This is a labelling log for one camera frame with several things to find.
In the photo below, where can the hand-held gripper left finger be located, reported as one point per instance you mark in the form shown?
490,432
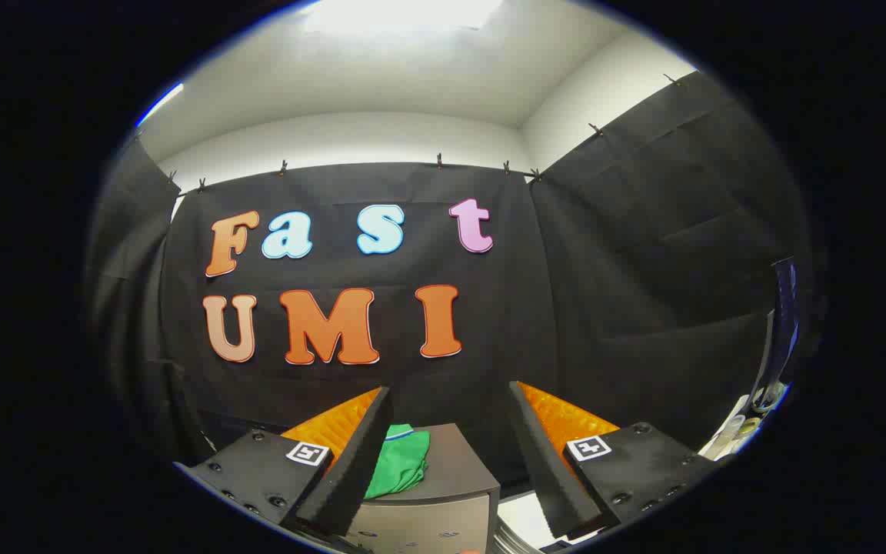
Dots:
362,462

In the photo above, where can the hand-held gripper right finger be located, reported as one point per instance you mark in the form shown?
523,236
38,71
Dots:
543,462

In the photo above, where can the green shirt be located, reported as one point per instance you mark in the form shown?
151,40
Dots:
401,462

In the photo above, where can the white flat panel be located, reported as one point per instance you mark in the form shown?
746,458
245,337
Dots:
524,515

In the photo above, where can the black backdrop cloth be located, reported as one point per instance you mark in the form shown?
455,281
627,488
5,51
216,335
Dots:
604,292

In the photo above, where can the pale plastic bottle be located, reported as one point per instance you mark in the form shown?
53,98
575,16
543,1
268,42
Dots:
729,431

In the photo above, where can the row of small dark clips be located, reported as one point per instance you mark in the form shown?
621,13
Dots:
438,160

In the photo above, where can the ceiling light panel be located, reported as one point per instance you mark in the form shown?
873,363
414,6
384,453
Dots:
160,104

